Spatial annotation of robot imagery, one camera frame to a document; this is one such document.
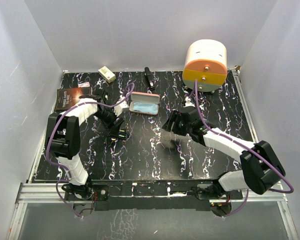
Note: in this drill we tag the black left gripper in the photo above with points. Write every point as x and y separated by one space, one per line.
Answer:
116 126

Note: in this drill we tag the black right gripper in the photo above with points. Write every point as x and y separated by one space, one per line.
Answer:
177 116

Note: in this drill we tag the black sunglasses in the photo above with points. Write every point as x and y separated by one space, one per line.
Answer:
115 135

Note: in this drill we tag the light blue cleaning cloth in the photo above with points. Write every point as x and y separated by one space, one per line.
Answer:
148 108

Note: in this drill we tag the pink glasses case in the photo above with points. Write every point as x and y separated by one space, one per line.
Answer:
145 98

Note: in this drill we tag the round drawer cabinet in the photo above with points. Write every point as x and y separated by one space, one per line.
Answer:
206 64

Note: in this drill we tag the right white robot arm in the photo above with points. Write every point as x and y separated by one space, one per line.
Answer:
260 166

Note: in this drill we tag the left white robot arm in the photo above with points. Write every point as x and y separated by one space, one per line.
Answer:
63 138

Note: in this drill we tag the black marker pen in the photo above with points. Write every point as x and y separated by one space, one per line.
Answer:
149 78

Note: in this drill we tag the small pink card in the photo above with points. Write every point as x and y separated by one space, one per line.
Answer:
84 85

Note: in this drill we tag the small cream box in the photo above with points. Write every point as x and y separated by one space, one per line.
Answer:
107 74

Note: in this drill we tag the dark book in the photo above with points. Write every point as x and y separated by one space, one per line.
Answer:
68 97

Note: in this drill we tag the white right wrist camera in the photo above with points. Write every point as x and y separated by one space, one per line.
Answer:
188 103

